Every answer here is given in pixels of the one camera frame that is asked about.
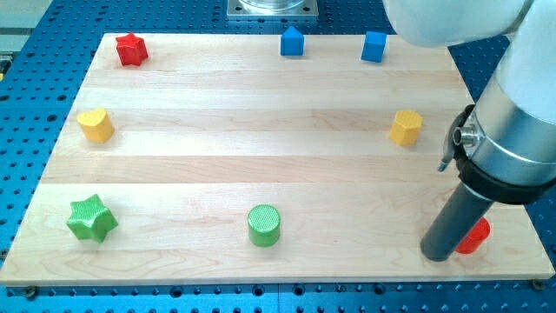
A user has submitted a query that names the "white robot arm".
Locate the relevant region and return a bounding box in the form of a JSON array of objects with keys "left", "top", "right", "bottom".
[{"left": 384, "top": 0, "right": 555, "bottom": 204}]

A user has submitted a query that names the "green cylinder block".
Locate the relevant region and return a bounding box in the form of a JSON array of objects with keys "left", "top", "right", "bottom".
[{"left": 248, "top": 204, "right": 281, "bottom": 247}]

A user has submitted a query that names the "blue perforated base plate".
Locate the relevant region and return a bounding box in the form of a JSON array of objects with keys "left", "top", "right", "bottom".
[{"left": 1, "top": 0, "right": 555, "bottom": 312}]

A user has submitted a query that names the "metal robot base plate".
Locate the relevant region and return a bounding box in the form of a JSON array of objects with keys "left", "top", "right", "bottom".
[{"left": 227, "top": 0, "right": 319, "bottom": 19}]

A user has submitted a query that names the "yellow heart block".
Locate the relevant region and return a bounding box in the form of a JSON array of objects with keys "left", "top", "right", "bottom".
[{"left": 77, "top": 108, "right": 115, "bottom": 143}]

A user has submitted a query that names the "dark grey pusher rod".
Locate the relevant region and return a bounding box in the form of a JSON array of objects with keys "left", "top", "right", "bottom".
[{"left": 420, "top": 183, "right": 493, "bottom": 262}]

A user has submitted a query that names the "red star block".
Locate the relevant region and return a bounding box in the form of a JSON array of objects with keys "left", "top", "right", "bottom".
[{"left": 116, "top": 33, "right": 149, "bottom": 66}]

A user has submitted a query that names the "yellow hexagon block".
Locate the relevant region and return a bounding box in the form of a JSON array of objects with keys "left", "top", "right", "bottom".
[{"left": 389, "top": 110, "right": 423, "bottom": 146}]

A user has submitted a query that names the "blue cube block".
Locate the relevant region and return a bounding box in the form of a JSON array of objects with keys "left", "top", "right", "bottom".
[{"left": 361, "top": 31, "right": 387, "bottom": 63}]

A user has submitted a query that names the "wooden board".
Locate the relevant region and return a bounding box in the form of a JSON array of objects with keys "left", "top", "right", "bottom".
[{"left": 1, "top": 33, "right": 554, "bottom": 286}]

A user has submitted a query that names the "blue house-shaped block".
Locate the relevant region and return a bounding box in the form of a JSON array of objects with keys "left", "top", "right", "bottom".
[{"left": 280, "top": 26, "right": 305, "bottom": 57}]

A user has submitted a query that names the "red cylinder block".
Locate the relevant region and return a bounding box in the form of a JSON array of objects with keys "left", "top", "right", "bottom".
[{"left": 455, "top": 217, "right": 491, "bottom": 254}]

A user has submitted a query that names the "green star block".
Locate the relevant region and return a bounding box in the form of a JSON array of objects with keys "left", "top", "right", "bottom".
[{"left": 66, "top": 194, "right": 118, "bottom": 243}]

